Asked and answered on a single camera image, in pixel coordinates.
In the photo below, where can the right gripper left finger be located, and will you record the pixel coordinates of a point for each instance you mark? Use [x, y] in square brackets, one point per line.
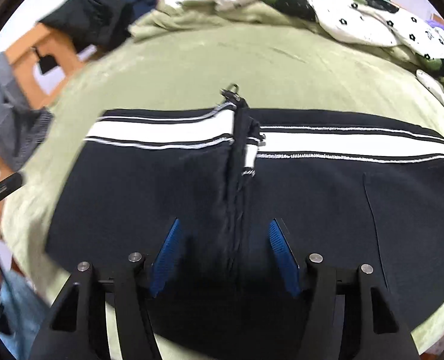
[76, 328]

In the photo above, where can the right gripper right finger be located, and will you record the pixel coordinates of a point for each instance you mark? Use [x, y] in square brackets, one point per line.
[349, 313]

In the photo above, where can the black pants white stripe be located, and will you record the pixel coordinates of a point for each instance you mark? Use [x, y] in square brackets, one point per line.
[353, 187]

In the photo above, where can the grey jeans on footboard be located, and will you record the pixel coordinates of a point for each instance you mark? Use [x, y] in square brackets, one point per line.
[22, 128]

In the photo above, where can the green fleece bed blanket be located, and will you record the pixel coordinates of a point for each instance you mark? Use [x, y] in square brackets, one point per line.
[276, 65]

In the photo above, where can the black jacket on footboard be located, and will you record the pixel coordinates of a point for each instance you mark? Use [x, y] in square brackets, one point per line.
[100, 23]

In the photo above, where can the white floral quilt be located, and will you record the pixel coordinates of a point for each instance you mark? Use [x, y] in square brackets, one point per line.
[350, 22]

